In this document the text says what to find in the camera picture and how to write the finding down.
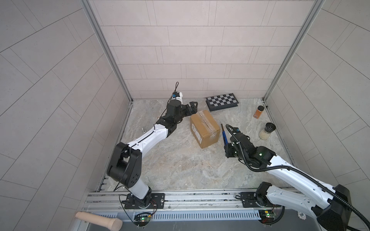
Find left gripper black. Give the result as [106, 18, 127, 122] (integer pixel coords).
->
[172, 102, 198, 125]

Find blue utility knife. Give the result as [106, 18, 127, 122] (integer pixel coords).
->
[221, 124, 228, 146]

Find brown cardboard express box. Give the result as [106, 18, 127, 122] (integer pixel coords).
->
[190, 110, 221, 149]

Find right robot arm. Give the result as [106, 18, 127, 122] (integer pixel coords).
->
[225, 126, 352, 231]

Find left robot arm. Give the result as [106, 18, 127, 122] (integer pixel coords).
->
[107, 98, 198, 206]

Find black white chessboard box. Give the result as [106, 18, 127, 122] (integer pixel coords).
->
[206, 93, 239, 111]

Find white spice jar black lid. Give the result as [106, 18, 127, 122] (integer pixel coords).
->
[259, 122, 276, 140]

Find orange spice bottle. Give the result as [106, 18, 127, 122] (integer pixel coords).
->
[253, 105, 265, 119]

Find right green circuit board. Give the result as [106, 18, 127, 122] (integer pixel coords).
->
[258, 210, 275, 224]

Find green circuit board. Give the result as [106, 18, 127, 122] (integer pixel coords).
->
[134, 212, 153, 222]
[258, 210, 275, 224]

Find white round sticker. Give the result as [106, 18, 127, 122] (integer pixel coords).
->
[297, 212, 306, 220]

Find left green circuit board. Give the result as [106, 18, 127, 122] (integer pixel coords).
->
[134, 212, 153, 222]

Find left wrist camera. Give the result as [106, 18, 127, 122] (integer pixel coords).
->
[171, 91, 183, 104]

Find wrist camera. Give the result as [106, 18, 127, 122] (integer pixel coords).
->
[171, 91, 183, 104]
[231, 127, 240, 134]

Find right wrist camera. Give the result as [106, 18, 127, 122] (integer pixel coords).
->
[231, 127, 240, 134]

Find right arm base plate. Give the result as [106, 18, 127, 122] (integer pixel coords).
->
[235, 192, 282, 209]

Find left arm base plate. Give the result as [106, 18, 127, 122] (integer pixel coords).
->
[121, 193, 165, 209]

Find black corrugated cable conduit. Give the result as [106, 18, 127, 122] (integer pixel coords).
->
[225, 124, 370, 231]

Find wooden handle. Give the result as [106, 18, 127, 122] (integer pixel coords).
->
[75, 212, 123, 231]

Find aluminium mounting rail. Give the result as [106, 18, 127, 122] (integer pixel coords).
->
[82, 189, 256, 212]

